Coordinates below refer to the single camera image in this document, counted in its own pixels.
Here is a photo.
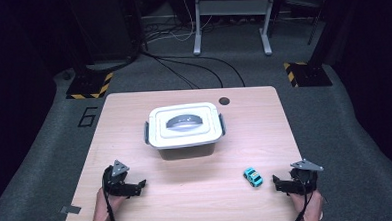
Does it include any left hand-held gripper black cable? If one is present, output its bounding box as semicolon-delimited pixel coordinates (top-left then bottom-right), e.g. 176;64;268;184
101;173;121;221

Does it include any black floor cable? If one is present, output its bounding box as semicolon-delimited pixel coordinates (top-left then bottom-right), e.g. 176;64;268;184
140;46;246;93
153;52;225;92
156;55;201;92

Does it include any hand-held gripper black cable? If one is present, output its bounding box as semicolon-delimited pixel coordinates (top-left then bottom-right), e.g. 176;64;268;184
290;171;317;221
101;173;121;221

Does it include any striped black stand base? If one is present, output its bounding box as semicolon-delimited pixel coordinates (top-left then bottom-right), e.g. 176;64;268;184
64;71;115;100
283;60;333;89

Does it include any blue toy car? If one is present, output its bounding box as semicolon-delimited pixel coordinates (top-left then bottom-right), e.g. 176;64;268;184
242;167;264;189

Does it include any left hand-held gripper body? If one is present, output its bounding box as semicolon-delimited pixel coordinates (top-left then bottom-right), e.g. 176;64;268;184
100;158;140;199

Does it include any person's left hand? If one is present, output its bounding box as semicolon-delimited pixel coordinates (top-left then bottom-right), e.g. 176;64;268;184
90;187;128;221

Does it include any person's right hand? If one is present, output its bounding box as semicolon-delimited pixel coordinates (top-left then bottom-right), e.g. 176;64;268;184
289;188;325;221

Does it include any right hand-held gripper black cable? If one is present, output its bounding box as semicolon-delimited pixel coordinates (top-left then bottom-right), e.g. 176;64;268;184
290;171;317;221

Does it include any white floor cable bundle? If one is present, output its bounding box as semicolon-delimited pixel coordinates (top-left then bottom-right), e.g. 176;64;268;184
143;0;215;46

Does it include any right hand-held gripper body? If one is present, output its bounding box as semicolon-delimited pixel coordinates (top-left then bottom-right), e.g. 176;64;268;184
285;158;326;197

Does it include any brown translucent storage box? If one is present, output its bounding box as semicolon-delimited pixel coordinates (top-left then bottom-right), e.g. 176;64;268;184
142;112;228;163

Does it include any white box lid grey handle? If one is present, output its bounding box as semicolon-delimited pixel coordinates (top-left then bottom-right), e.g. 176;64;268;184
147;101;225;151

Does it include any white metal table frame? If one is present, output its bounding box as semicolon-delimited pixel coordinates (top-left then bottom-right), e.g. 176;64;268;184
191;0;281;60

